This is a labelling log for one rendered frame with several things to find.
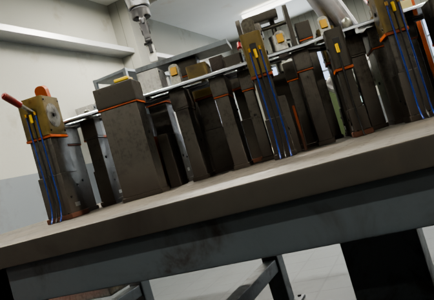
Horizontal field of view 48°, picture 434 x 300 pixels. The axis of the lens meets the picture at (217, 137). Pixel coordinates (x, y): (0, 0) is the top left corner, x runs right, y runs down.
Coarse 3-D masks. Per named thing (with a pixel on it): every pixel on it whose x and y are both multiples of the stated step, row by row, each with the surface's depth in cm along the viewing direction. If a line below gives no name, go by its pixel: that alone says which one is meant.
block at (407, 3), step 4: (404, 0) 153; (408, 0) 153; (404, 4) 153; (408, 4) 153; (416, 24) 153; (416, 28) 153; (420, 40) 152; (420, 44) 152; (420, 48) 152; (424, 52) 152; (424, 56) 152; (424, 60) 152; (428, 64) 152; (428, 68) 152; (428, 72) 152; (432, 76) 152; (432, 80) 152; (432, 84) 152
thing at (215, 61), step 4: (216, 56) 171; (220, 56) 171; (212, 60) 172; (216, 60) 171; (220, 60) 171; (212, 64) 172; (216, 64) 171; (220, 64) 171; (212, 68) 172; (216, 68) 171; (220, 68) 171; (236, 108) 172; (240, 120) 173; (244, 132) 174; (248, 148) 171
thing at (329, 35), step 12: (324, 36) 128; (336, 36) 126; (336, 48) 125; (348, 48) 127; (336, 60) 126; (348, 60) 126; (336, 72) 128; (348, 72) 126; (348, 84) 125; (348, 96) 126; (348, 108) 128; (360, 108) 126; (348, 120) 130; (360, 120) 126; (360, 132) 125; (372, 132) 125
